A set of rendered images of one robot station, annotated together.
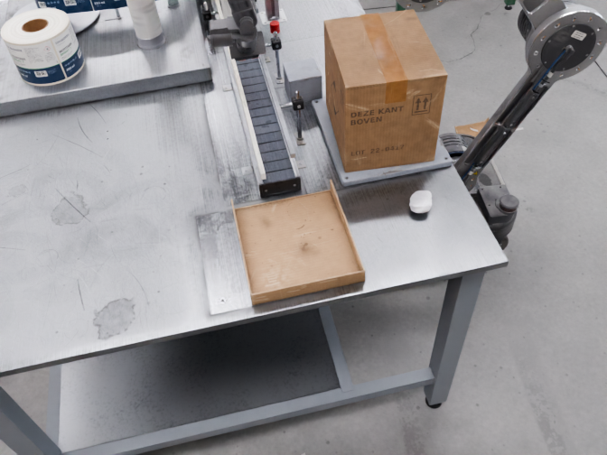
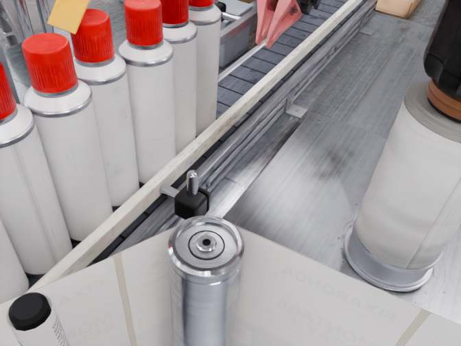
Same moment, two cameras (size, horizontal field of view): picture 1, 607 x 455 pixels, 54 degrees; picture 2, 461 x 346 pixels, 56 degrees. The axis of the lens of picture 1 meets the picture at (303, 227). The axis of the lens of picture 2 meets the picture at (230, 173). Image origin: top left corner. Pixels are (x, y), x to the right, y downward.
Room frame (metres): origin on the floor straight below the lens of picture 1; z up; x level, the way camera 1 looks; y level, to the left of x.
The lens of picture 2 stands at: (2.11, 0.48, 1.24)
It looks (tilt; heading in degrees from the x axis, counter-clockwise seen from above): 43 degrees down; 217
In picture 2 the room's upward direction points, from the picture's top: 5 degrees clockwise
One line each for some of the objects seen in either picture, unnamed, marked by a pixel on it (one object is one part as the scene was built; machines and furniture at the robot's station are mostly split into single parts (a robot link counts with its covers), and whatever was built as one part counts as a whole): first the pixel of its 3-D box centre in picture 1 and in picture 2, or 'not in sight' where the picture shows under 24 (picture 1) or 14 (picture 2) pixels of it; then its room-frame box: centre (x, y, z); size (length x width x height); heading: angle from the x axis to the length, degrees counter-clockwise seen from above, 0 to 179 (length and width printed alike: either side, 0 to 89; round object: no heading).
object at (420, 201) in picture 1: (422, 200); not in sight; (1.01, -0.30, 0.85); 0.08 x 0.07 x 0.04; 124
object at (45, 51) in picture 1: (43, 46); not in sight; (1.68, 0.76, 0.95); 0.20 x 0.20 x 0.14
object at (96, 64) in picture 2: not in sight; (105, 119); (1.92, 0.18, 0.98); 0.05 x 0.05 x 0.20
